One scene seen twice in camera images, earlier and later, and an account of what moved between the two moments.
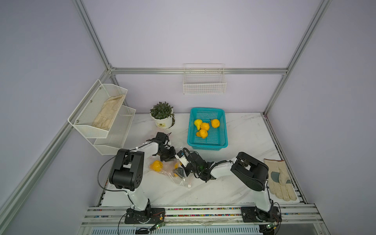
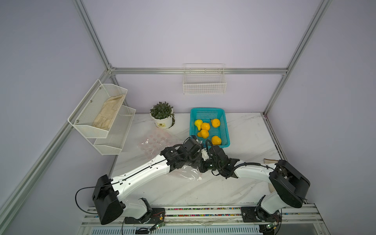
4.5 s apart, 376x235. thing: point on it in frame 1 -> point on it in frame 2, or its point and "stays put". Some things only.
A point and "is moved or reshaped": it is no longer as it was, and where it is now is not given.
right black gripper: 186,173 -> 202,168
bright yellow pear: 197,123 stays put
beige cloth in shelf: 105,116 stays put
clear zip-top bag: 172,168 is moved or reshaped
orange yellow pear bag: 215,123 stays put
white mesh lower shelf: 117,132 stays put
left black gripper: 171,156 -> 198,162
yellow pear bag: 205,126 stays put
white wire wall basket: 204,79 stays put
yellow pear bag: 176,166 -> 216,140
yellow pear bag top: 202,133 stays put
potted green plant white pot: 163,115 stays put
